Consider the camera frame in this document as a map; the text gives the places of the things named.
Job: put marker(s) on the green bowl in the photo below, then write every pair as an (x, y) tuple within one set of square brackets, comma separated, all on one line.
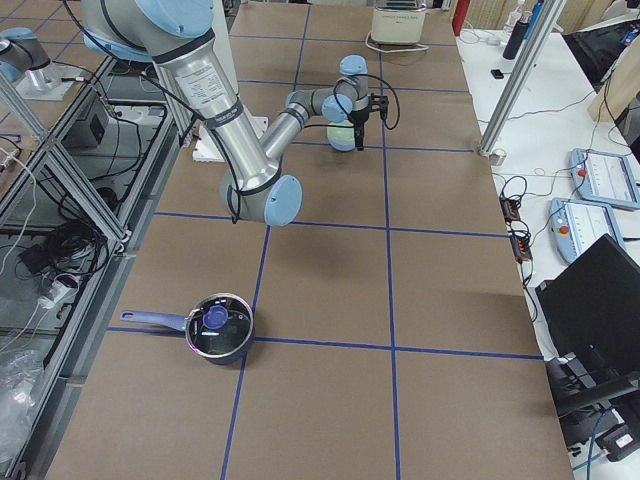
[(345, 132)]

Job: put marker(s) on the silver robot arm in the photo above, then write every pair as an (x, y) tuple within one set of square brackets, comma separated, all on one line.
[(178, 38)]

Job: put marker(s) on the aluminium frame post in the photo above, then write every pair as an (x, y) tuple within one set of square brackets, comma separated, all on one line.
[(528, 56)]

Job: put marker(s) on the dark blue saucepan with lid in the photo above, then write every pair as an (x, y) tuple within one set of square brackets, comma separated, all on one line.
[(220, 328)]

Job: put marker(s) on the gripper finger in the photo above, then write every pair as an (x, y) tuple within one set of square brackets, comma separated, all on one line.
[(359, 137)]

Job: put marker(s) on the black laptop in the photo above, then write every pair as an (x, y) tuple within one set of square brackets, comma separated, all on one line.
[(593, 305)]

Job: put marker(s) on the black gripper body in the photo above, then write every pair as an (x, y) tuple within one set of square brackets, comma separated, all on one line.
[(358, 119)]

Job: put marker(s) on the blue teach pendant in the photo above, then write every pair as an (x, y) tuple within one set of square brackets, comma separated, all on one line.
[(604, 177), (577, 224)]

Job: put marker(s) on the small metal cup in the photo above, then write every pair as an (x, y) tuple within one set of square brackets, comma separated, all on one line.
[(497, 157)]

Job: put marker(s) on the far blue teach pendant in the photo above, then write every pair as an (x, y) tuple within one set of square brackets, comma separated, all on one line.
[(604, 177)]

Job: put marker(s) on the cream toaster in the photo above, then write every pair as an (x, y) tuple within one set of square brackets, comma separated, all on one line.
[(398, 22)]

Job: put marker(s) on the blue bowl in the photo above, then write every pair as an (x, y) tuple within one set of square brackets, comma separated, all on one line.
[(342, 146)]

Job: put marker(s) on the dark water bottle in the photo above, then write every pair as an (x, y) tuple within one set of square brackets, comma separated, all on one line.
[(516, 37)]

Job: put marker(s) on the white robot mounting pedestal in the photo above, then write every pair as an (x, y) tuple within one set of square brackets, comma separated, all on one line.
[(205, 149)]

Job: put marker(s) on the near blue teach pendant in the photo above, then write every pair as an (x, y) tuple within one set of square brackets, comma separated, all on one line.
[(577, 224)]

